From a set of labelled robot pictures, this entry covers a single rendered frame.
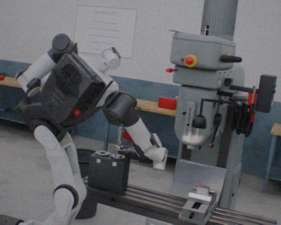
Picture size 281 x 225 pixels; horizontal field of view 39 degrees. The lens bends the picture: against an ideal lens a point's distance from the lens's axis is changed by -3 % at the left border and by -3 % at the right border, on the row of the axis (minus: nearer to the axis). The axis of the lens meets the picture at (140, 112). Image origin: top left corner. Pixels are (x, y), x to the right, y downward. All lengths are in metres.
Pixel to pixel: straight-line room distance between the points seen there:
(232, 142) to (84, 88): 1.13
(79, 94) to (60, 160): 0.42
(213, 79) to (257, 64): 4.34
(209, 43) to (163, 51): 4.79
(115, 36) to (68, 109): 5.25
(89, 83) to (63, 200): 0.64
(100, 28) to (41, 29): 1.28
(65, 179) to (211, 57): 0.96
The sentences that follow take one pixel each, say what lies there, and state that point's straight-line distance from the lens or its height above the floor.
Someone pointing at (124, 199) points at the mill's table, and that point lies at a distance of 2.35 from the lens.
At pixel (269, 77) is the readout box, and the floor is 1.71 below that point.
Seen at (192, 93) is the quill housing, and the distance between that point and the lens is 2.11.
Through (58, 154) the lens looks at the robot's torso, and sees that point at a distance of 2.07.
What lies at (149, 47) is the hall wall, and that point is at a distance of 6.81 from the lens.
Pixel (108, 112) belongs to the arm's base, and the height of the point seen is 1.49.
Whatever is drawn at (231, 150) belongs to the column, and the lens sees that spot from 2.60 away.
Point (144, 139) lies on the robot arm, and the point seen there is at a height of 1.35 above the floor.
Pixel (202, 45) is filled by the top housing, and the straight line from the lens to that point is 1.96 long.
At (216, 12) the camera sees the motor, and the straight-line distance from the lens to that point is 2.34.
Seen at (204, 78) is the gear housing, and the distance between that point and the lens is 2.06.
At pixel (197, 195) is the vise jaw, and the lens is 2.23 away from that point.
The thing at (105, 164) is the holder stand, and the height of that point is 1.09.
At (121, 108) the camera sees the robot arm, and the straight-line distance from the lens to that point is 1.88.
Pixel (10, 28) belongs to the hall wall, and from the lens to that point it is 8.41.
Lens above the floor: 1.82
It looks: 10 degrees down
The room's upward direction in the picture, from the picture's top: 7 degrees clockwise
